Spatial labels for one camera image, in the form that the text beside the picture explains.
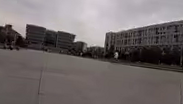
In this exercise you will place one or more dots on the low brown building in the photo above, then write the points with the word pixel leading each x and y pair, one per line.
pixel 9 33

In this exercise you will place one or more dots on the long pale building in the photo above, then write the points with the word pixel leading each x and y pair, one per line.
pixel 162 33

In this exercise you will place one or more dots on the grey paved plaza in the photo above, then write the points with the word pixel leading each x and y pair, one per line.
pixel 85 84

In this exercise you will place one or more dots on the person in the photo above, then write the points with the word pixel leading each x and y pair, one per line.
pixel 116 55

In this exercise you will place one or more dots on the row of trees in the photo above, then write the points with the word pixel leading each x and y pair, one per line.
pixel 153 55

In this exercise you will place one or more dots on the dark glass building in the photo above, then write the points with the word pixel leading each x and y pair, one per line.
pixel 34 34

